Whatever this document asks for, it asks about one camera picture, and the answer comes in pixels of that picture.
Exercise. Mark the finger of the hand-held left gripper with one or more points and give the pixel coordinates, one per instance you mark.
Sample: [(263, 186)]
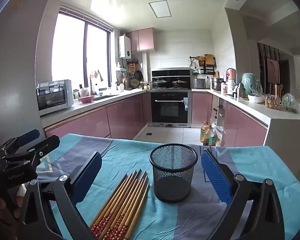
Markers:
[(28, 135), (48, 143)]

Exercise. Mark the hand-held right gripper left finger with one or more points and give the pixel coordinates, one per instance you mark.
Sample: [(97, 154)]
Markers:
[(88, 173)]

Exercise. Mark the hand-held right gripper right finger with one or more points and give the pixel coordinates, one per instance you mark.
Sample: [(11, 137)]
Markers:
[(216, 177)]

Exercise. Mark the black mesh utensil holder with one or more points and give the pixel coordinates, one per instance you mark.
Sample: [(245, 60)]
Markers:
[(173, 180)]

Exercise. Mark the bundle of wooden chopsticks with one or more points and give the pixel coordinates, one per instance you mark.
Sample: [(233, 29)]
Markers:
[(120, 205)]

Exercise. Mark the dark cooking oil bottle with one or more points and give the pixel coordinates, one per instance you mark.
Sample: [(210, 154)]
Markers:
[(210, 136)]

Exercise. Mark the white microwave oven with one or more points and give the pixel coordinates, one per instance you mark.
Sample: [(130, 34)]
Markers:
[(52, 100)]

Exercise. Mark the clear plastic bag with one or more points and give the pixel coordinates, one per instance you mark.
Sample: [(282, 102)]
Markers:
[(218, 132)]

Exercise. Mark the yellow cooking oil bottle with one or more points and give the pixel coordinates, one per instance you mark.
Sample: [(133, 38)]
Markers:
[(203, 131)]

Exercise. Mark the pink base cabinets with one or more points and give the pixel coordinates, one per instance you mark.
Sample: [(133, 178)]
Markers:
[(120, 120), (240, 130)]

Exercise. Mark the pink bowl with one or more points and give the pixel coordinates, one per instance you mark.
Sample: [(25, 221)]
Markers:
[(86, 99)]

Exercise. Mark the glass jar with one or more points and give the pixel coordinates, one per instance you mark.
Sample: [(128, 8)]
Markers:
[(84, 91)]

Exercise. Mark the blue grey patterned tablecloth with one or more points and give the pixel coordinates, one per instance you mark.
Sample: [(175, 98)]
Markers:
[(165, 220)]

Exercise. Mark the grey refrigerator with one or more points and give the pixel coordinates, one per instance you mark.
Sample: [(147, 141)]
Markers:
[(15, 67)]

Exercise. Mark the sink faucet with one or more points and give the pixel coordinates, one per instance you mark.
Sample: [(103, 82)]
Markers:
[(92, 86)]

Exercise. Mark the floor drain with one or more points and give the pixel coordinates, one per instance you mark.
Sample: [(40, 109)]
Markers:
[(149, 134)]

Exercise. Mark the black built-in oven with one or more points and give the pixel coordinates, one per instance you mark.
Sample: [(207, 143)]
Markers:
[(170, 110)]

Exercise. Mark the white bowl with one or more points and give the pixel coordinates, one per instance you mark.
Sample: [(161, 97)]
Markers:
[(256, 98)]

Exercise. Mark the steel vacuum flask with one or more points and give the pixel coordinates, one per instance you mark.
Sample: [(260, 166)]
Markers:
[(241, 91)]

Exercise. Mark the white patterned jar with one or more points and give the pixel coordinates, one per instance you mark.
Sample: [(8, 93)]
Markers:
[(121, 87)]

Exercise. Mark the steel steamer pot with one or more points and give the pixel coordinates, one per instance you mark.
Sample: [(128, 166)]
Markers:
[(216, 83)]

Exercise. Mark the clear cookie container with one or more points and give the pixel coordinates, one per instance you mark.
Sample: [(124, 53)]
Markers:
[(272, 102)]

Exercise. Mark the kitchen window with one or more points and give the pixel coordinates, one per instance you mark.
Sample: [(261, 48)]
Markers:
[(67, 50)]

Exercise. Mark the black lidded pot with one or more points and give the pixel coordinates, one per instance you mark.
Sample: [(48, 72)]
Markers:
[(180, 83), (160, 83)]

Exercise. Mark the bamboo basket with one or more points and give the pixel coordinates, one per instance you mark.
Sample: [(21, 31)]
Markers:
[(134, 83)]

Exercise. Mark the green kitchen appliance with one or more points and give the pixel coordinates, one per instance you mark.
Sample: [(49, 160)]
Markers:
[(248, 80)]

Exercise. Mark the pink kettle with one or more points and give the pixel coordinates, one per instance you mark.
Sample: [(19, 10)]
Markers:
[(231, 73)]

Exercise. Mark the plastic bag of greens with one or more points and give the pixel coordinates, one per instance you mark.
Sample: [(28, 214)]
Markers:
[(290, 102)]

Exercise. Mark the small steel pot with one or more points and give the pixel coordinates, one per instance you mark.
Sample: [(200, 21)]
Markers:
[(146, 85)]

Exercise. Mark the copper tumbler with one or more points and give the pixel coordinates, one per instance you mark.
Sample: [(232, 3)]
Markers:
[(278, 89)]

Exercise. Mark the hanging frying pan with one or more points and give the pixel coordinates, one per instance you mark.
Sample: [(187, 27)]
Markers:
[(139, 75)]

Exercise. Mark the black range hood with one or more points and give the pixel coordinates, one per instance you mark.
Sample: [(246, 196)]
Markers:
[(171, 72)]

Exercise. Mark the wooden cutting boards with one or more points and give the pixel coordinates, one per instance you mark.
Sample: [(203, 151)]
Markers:
[(210, 59)]

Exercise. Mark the white water heater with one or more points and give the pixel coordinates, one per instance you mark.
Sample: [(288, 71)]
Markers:
[(125, 46)]

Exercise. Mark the ceiling light panel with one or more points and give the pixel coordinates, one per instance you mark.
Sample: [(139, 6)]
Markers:
[(160, 9)]

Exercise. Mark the black wall rack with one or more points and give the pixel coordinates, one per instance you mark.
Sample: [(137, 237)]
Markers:
[(202, 68)]

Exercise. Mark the wall painting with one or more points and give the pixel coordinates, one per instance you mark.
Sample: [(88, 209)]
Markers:
[(272, 70)]

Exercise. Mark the pink wall cabinet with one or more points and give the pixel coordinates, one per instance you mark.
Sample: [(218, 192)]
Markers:
[(145, 40)]

